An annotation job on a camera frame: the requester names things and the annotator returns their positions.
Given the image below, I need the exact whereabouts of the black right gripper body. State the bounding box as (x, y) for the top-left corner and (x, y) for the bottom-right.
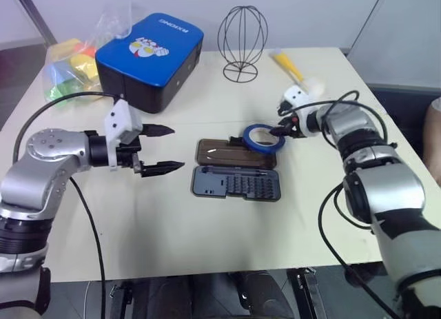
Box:
(277, 114), (302, 140)

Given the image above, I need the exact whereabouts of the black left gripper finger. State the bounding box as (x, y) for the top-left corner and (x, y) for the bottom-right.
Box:
(140, 160), (186, 178)
(142, 123), (176, 138)

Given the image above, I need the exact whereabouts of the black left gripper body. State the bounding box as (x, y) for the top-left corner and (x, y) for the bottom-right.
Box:
(115, 136), (145, 178)

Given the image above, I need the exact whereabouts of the blue tape roll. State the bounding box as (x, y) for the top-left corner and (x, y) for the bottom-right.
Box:
(242, 123), (287, 155)

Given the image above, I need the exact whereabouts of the dark screwdriver bit case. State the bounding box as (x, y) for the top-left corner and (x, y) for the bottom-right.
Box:
(191, 135), (282, 202)

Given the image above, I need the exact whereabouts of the slim dark screwdriver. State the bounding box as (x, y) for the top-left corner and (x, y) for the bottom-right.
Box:
(198, 166), (268, 177)

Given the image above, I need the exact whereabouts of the blue cartoon print box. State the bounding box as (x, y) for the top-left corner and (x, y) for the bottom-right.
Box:
(94, 12), (205, 114)

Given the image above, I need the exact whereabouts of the green foam block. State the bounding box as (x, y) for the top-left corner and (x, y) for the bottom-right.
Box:
(45, 80), (85, 103)

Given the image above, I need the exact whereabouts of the yellow foam block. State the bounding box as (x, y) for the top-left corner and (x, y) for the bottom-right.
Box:
(70, 54), (99, 81)

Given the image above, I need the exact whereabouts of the clear plastic bag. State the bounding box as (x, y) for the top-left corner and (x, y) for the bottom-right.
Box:
(42, 2), (134, 109)

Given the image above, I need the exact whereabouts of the dark chair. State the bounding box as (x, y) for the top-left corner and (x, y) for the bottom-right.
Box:
(367, 83), (441, 163)

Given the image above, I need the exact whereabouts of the blue foam block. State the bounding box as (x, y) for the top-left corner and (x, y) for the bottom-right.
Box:
(45, 61), (75, 90)

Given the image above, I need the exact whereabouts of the bystander bare limb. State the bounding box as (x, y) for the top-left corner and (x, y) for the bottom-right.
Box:
(422, 96), (441, 188)

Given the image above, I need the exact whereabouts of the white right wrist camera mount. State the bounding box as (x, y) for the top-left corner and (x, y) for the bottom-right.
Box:
(280, 85), (310, 110)

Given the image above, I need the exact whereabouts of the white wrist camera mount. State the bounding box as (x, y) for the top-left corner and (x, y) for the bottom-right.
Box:
(280, 85), (310, 110)
(104, 99), (144, 170)

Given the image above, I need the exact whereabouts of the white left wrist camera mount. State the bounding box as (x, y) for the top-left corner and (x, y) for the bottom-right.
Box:
(104, 99), (144, 170)

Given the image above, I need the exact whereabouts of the yellow handled white brush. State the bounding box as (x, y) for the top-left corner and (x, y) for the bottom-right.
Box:
(269, 48), (327, 96)

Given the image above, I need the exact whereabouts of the black wire head stand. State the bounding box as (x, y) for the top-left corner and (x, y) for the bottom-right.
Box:
(217, 4), (269, 83)

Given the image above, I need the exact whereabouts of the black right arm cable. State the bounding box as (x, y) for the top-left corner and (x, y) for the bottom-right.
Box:
(282, 90), (402, 319)

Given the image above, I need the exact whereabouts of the black table frame bracket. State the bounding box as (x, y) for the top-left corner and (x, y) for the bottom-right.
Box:
(285, 265), (327, 319)
(109, 280), (134, 319)

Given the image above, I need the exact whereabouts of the dark vertical post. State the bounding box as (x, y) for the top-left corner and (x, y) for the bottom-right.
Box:
(12, 0), (59, 47)

